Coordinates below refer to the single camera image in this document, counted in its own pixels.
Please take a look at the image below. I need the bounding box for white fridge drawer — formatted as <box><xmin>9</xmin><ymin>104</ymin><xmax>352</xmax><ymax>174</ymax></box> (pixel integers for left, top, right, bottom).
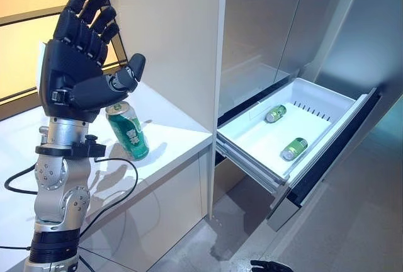
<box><xmin>215</xmin><ymin>77</ymin><xmax>382</xmax><ymax>232</ymax></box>

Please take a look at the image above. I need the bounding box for green beer can standing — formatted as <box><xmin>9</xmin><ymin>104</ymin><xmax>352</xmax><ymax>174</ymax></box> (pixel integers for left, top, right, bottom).
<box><xmin>105</xmin><ymin>101</ymin><xmax>150</xmax><ymax>161</ymax></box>

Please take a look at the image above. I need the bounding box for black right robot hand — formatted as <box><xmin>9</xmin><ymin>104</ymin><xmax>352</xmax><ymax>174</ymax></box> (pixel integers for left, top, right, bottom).
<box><xmin>250</xmin><ymin>259</ymin><xmax>292</xmax><ymax>272</ymax></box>

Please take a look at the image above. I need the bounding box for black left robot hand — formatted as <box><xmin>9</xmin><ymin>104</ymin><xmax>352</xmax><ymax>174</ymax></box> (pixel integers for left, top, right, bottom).
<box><xmin>35</xmin><ymin>0</ymin><xmax>146</xmax><ymax>123</ymax></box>

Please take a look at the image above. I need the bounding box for stainless steel fridge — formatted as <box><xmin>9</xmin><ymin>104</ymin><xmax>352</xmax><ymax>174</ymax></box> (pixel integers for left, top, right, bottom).
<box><xmin>215</xmin><ymin>0</ymin><xmax>403</xmax><ymax>272</ymax></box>

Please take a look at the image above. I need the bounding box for beige tall cabinet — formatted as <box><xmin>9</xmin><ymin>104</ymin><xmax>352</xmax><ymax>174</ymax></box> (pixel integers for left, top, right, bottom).
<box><xmin>99</xmin><ymin>0</ymin><xmax>228</xmax><ymax>221</ymax></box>

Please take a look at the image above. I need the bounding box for green beer can lying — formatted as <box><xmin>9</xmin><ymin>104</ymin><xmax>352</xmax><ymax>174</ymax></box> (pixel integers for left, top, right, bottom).
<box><xmin>266</xmin><ymin>105</ymin><xmax>287</xmax><ymax>123</ymax></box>
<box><xmin>281</xmin><ymin>137</ymin><xmax>309</xmax><ymax>162</ymax></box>

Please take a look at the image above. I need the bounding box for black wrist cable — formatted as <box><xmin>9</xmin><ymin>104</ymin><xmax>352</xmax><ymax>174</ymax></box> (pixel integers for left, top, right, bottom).
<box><xmin>0</xmin><ymin>157</ymin><xmax>139</xmax><ymax>251</ymax></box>

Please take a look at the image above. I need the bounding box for white counter cabinet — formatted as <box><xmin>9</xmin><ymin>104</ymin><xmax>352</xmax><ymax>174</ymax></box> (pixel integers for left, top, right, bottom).
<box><xmin>0</xmin><ymin>79</ymin><xmax>214</xmax><ymax>272</ymax></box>

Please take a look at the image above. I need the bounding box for dark framed window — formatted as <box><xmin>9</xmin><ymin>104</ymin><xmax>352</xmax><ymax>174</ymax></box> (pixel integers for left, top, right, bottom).
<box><xmin>0</xmin><ymin>0</ymin><xmax>132</xmax><ymax>106</ymax></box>

